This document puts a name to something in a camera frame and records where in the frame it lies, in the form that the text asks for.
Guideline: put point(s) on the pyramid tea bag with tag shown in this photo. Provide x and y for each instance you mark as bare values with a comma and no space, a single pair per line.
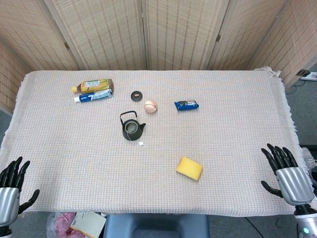
131,128

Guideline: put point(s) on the blue white toothpaste tube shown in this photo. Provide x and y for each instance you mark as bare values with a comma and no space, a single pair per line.
94,96

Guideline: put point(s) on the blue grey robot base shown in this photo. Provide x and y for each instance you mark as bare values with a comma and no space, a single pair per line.
156,226

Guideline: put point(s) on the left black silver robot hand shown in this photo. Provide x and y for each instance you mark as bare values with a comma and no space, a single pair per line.
8,200

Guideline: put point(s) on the pink ball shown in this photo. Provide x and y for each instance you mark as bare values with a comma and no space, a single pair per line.
150,106

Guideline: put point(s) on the woven bamboo folding screen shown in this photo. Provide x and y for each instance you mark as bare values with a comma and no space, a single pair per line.
111,32

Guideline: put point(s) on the pale woven tablecloth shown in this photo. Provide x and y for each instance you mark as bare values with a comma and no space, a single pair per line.
223,138

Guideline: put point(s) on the blue cookie packet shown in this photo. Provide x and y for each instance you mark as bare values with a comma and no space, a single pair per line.
187,105

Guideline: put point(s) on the yellow drink bottle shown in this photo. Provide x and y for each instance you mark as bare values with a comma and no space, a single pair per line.
95,84

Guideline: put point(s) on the black cast iron teapot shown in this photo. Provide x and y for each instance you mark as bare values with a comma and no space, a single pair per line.
135,136

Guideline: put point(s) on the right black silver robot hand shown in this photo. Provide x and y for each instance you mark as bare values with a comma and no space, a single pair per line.
294,186

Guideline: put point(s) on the yellow sponge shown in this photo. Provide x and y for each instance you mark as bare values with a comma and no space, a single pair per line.
189,168

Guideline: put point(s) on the white power strip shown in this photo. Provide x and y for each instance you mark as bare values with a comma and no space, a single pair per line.
310,75

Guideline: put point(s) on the white book with orange edge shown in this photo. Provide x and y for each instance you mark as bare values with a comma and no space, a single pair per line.
88,223

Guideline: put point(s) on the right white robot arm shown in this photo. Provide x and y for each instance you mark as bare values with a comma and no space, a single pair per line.
305,221

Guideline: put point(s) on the black round teapot lid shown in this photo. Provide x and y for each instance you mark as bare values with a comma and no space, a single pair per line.
136,96

